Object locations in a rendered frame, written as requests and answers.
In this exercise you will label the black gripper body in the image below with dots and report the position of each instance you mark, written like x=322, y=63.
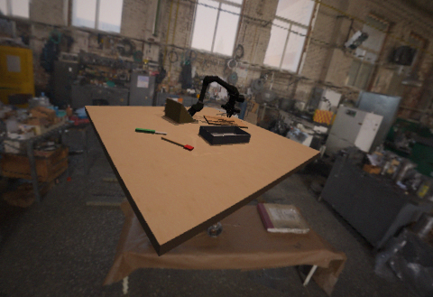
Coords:
x=233, y=109

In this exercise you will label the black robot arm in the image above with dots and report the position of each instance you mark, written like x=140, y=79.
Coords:
x=230, y=88

